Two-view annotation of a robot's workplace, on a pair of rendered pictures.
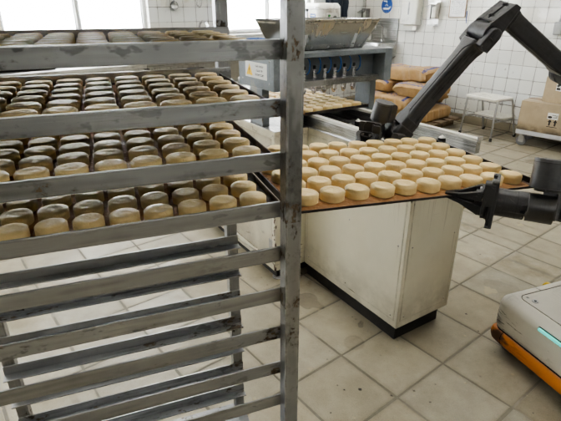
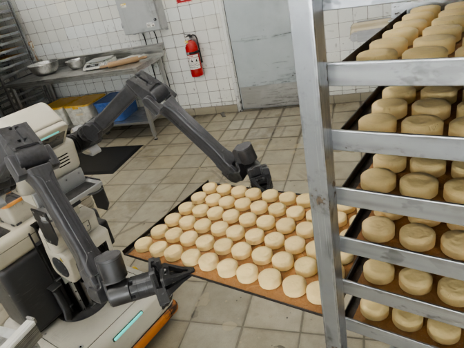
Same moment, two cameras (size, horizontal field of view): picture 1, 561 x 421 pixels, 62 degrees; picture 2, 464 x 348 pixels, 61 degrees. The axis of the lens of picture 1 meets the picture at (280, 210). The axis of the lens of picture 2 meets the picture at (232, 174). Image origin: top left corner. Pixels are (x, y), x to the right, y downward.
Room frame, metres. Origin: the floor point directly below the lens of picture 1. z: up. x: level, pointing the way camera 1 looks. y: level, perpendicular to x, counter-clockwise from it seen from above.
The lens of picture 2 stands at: (1.52, 0.49, 1.64)
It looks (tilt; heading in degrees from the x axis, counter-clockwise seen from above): 27 degrees down; 240
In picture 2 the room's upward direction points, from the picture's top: 12 degrees counter-clockwise
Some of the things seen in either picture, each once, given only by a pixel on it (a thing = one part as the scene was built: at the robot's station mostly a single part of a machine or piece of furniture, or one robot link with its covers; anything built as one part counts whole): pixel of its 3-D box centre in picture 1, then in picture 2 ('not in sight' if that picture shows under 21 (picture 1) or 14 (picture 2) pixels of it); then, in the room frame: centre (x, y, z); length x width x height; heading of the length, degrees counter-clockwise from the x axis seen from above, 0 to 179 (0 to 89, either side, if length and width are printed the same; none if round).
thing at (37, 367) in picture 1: (133, 345); not in sight; (1.04, 0.41, 0.51); 0.64 x 0.03 x 0.03; 110
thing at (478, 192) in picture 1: (467, 201); (264, 189); (0.90, -0.39, 1.01); 0.09 x 0.07 x 0.07; 64
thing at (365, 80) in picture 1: (315, 83); not in sight; (2.46, -0.18, 1.01); 0.72 x 0.33 x 0.34; 123
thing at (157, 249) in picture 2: (409, 143); (159, 248); (1.29, -0.36, 1.02); 0.05 x 0.05 x 0.02
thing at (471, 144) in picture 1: (324, 103); not in sight; (2.64, -0.25, 0.87); 2.01 x 0.03 x 0.07; 33
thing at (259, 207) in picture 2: (411, 175); (259, 207); (1.00, -0.29, 1.03); 0.05 x 0.05 x 0.02
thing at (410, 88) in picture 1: (423, 88); not in sight; (5.68, -1.71, 0.47); 0.72 x 0.42 x 0.17; 134
